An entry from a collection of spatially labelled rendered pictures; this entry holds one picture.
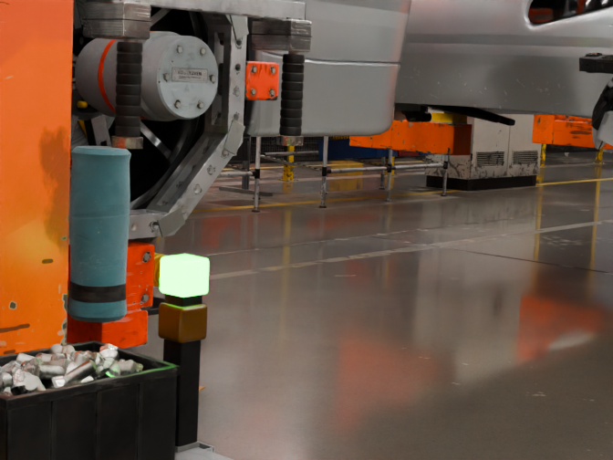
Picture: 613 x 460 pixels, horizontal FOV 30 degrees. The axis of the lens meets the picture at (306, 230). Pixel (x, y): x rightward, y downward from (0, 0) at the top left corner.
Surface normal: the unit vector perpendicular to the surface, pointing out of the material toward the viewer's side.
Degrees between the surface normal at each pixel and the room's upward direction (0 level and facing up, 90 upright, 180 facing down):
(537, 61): 100
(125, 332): 90
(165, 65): 90
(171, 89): 90
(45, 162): 90
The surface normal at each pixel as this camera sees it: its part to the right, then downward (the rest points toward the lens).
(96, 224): 0.06, 0.16
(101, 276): 0.29, 0.12
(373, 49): 0.76, 0.12
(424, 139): -0.66, 0.07
